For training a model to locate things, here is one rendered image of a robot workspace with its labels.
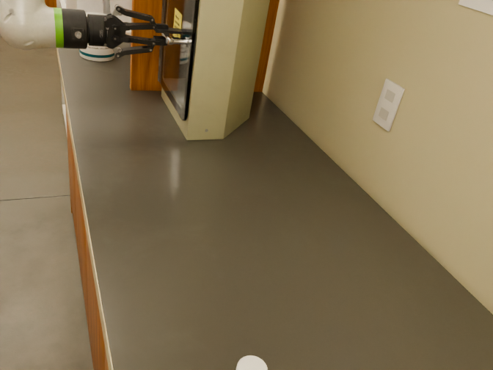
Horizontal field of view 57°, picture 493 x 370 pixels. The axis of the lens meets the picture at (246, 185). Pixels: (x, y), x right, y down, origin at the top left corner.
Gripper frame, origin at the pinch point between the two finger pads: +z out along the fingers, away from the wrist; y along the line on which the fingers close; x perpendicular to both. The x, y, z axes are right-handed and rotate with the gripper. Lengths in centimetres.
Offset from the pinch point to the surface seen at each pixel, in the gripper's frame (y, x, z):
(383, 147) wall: -14, -40, 48
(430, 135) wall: -4, -53, 48
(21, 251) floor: -120, 61, -46
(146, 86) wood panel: -24.8, 26.1, 0.7
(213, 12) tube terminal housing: 9.1, -10.9, 7.9
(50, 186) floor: -120, 115, -31
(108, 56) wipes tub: -24, 55, -8
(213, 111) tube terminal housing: -17.3, -11.0, 11.4
